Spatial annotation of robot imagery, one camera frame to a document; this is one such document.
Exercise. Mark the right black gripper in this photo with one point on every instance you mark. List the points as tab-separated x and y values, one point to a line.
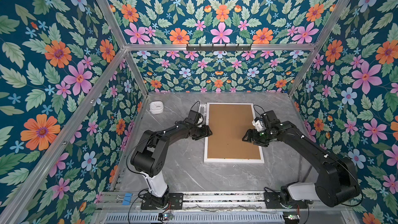
254	139

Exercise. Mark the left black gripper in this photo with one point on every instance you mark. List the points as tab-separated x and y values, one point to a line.
205	132

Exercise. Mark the brown cardboard backing board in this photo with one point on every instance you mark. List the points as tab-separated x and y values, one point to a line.
231	130

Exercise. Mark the white picture frame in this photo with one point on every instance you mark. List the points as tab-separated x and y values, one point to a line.
233	161

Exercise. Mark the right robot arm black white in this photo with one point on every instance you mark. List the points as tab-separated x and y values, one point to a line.
337	180

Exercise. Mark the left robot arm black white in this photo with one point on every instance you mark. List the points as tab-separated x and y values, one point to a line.
149	156

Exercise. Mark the white round device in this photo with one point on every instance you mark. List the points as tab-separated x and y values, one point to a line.
156	107

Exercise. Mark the blue binder clip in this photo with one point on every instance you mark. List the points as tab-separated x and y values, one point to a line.
127	199

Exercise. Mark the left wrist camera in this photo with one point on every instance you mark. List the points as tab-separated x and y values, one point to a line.
194	118

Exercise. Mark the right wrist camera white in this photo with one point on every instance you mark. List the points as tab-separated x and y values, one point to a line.
258	124

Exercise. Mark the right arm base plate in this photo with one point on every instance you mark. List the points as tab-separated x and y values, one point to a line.
276	200

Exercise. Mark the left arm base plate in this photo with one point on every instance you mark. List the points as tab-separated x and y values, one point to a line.
170	200

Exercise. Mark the black hook rail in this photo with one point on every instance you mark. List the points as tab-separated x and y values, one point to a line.
218	47

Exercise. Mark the white cable duct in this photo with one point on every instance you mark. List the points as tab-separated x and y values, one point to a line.
196	218

